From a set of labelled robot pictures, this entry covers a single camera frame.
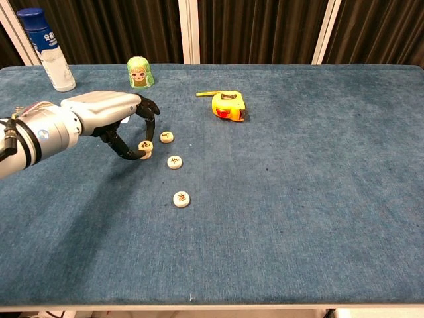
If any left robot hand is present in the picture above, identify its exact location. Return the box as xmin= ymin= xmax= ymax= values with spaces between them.
xmin=61 ymin=90 xmax=161 ymax=162

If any green nesting doll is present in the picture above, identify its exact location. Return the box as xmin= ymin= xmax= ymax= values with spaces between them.
xmin=127 ymin=55 xmax=156 ymax=90

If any clear bottle with blue cap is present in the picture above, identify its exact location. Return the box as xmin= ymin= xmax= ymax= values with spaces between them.
xmin=16 ymin=7 xmax=77 ymax=93

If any black pleated curtain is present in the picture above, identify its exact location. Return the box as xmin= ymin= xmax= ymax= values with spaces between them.
xmin=0 ymin=23 xmax=26 ymax=67
xmin=197 ymin=0 xmax=329 ymax=66
xmin=323 ymin=0 xmax=424 ymax=69
xmin=8 ymin=0 xmax=184 ymax=66

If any yellow tape measure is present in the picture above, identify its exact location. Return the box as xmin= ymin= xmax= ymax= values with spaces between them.
xmin=195 ymin=89 xmax=250 ymax=123

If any blue felt table cloth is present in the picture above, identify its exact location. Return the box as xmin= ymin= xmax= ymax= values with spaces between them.
xmin=0 ymin=63 xmax=424 ymax=307

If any white metal frame post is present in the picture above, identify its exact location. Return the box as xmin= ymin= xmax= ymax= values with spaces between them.
xmin=178 ymin=0 xmax=201 ymax=65
xmin=311 ymin=0 xmax=346 ymax=66
xmin=0 ymin=0 xmax=42 ymax=66

